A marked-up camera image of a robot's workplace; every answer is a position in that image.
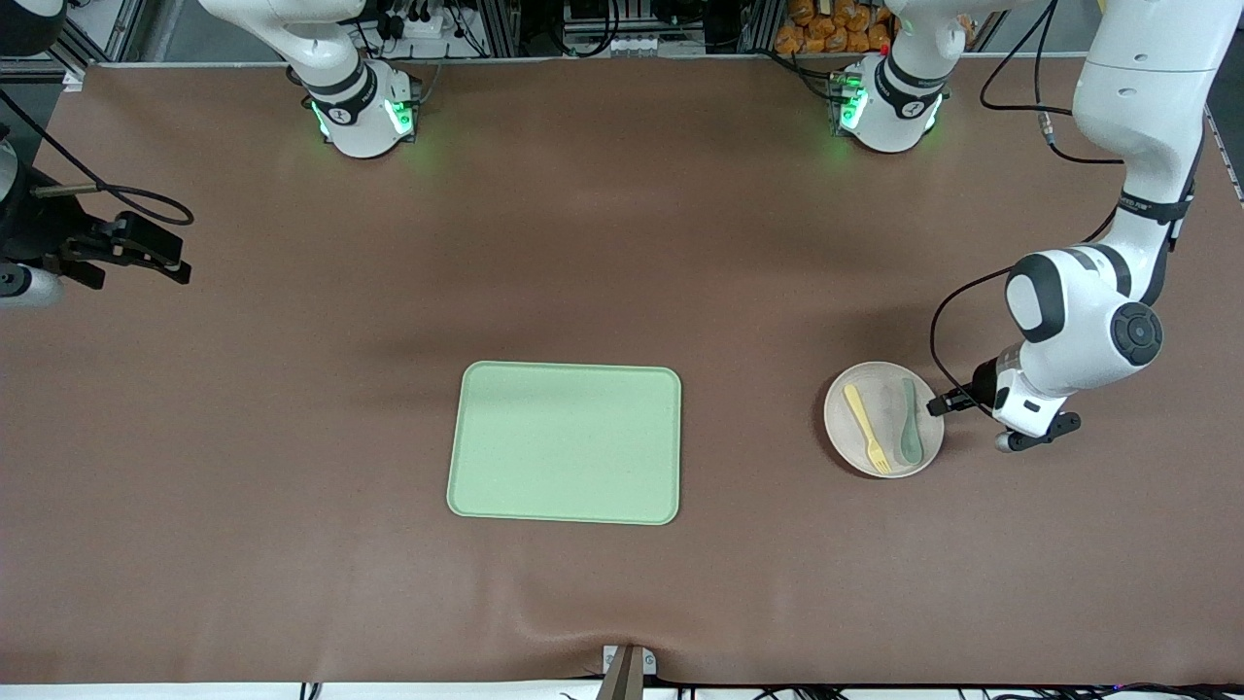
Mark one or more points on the aluminium frame rail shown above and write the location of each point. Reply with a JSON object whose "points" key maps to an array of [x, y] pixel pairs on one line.
{"points": [[107, 34]]}

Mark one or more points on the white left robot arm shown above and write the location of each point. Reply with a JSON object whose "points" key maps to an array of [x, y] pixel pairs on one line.
{"points": [[1147, 97]]}

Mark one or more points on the white power strip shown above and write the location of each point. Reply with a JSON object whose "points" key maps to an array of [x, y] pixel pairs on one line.
{"points": [[423, 27]]}

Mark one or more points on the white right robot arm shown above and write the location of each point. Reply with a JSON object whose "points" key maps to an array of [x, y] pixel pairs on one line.
{"points": [[355, 126]]}

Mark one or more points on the pile of orange bread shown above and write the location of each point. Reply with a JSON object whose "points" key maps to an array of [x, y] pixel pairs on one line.
{"points": [[826, 29]]}

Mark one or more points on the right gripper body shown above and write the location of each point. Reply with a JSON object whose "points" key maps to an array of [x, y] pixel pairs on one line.
{"points": [[37, 233]]}

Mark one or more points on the yellow plastic fork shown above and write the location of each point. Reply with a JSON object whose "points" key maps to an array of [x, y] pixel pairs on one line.
{"points": [[861, 416]]}

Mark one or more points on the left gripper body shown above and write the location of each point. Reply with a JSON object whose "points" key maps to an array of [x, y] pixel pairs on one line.
{"points": [[983, 384]]}

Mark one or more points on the beige round plate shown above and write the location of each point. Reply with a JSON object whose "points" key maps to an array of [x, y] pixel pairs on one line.
{"points": [[880, 379]]}

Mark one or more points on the grey-green plastic spoon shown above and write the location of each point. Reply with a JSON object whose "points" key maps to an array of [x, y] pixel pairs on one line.
{"points": [[911, 447]]}

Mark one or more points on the brown table mat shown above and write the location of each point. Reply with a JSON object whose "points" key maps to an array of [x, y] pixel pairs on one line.
{"points": [[292, 437]]}

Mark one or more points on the aluminium frame post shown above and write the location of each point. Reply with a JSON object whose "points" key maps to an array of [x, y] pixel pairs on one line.
{"points": [[501, 24]]}

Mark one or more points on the light green rectangular tray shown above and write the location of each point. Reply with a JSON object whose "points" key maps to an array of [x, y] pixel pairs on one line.
{"points": [[544, 457]]}

